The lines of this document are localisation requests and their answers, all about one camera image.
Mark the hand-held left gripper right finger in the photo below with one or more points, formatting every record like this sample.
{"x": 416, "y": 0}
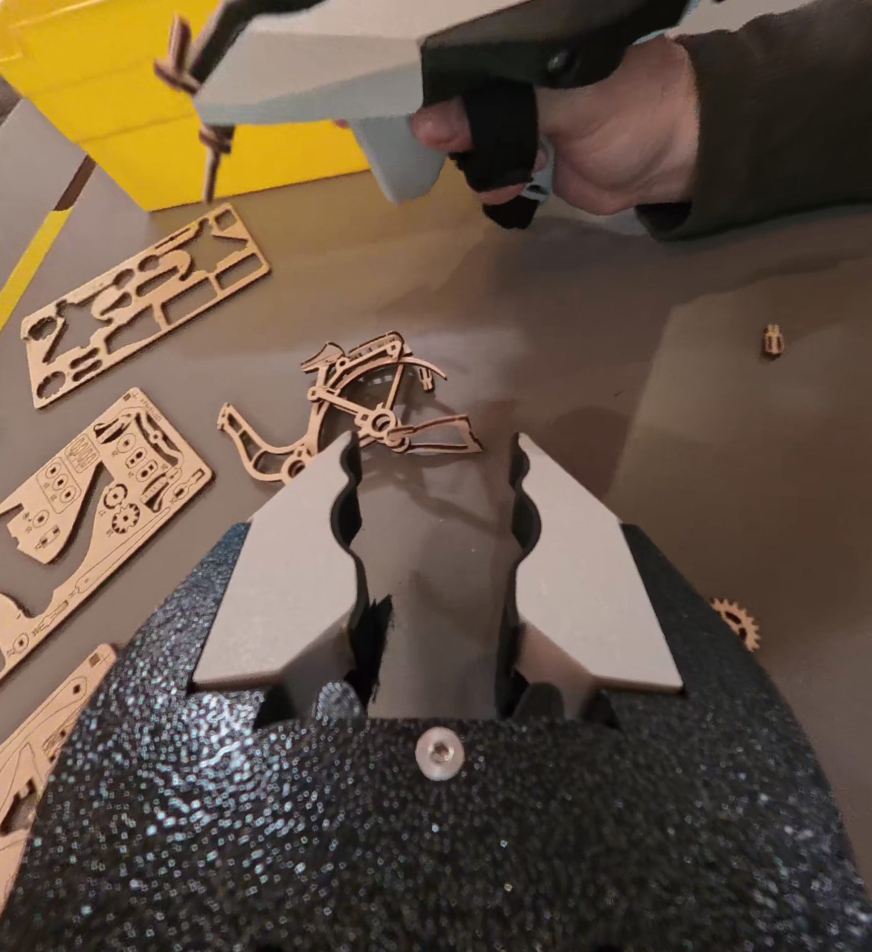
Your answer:
{"x": 592, "y": 602}

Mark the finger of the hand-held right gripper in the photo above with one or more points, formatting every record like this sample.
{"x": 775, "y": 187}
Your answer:
{"x": 272, "y": 4}
{"x": 331, "y": 67}

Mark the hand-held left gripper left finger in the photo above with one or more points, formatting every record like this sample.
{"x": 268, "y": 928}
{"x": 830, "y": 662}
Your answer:
{"x": 279, "y": 595}

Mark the wooden gear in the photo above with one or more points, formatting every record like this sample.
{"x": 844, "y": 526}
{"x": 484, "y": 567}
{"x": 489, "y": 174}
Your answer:
{"x": 740, "y": 617}

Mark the wooden model frame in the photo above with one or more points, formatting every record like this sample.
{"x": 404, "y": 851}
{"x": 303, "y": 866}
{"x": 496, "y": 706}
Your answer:
{"x": 376, "y": 416}

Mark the wooden parts sheet curved cutout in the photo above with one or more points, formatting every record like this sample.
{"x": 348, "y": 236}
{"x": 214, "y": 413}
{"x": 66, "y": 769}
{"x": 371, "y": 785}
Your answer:
{"x": 86, "y": 506}

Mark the wooden parts sheet slotted strips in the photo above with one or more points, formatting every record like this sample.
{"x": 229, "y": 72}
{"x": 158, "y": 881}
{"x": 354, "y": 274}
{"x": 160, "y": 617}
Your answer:
{"x": 4, "y": 781}

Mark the emptied wooden parts sheet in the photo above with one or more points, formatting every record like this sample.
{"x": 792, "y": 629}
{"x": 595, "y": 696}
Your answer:
{"x": 71, "y": 327}

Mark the person's right hand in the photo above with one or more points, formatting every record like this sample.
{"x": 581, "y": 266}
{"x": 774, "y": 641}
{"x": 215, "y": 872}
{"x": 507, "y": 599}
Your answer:
{"x": 622, "y": 141}

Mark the yellow plastic bin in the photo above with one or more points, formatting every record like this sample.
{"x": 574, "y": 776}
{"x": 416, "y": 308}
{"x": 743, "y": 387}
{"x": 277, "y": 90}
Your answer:
{"x": 108, "y": 89}

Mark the small wooden pin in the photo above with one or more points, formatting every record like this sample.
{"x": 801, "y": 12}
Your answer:
{"x": 773, "y": 340}

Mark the yellow tape stripe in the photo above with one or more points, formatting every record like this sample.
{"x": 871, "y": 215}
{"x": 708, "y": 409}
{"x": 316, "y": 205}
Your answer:
{"x": 12, "y": 297}

